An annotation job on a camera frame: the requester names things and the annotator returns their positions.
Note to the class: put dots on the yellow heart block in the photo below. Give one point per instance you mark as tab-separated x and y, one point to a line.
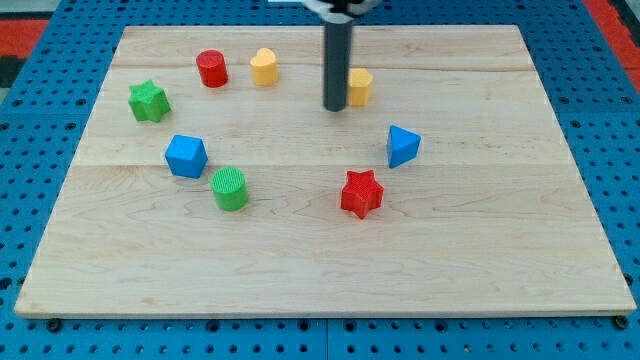
264	67

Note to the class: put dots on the red star block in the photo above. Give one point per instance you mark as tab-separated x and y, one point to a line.
361	193

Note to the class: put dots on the blue triangle block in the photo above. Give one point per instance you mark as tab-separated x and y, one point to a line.
402	146

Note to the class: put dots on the green cylinder block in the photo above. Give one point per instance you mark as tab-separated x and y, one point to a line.
229	188

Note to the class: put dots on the light wooden board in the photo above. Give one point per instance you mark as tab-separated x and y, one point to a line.
490	219

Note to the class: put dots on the yellow pentagon block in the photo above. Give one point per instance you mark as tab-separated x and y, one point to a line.
359	82

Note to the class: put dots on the blue cube block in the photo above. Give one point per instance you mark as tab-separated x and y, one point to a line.
186	156

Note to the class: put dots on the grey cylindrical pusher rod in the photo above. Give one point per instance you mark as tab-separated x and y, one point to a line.
337	49

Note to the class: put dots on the red cylinder block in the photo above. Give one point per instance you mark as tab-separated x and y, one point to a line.
212	68

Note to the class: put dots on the green star block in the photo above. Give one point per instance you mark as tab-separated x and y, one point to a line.
148	102

